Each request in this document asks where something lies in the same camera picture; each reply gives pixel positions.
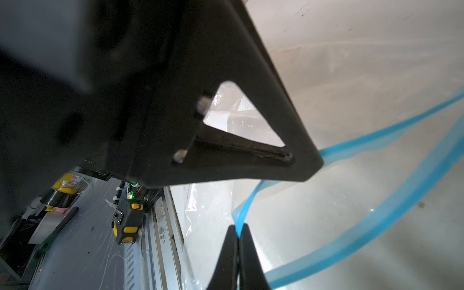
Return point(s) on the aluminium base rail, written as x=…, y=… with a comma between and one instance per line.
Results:
x=163, y=240

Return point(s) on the clear zip bag blue zipper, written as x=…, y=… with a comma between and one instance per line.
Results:
x=379, y=86

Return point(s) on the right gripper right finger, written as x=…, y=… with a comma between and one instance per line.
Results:
x=251, y=275

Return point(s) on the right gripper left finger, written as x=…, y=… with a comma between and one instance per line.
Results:
x=225, y=275

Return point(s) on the yellow black device on rail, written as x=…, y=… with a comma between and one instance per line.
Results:
x=127, y=220

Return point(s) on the yellow black tape measure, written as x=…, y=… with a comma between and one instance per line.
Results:
x=64, y=191

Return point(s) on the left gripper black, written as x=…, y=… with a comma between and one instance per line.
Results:
x=130, y=77

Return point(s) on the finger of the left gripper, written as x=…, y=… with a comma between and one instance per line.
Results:
x=219, y=110

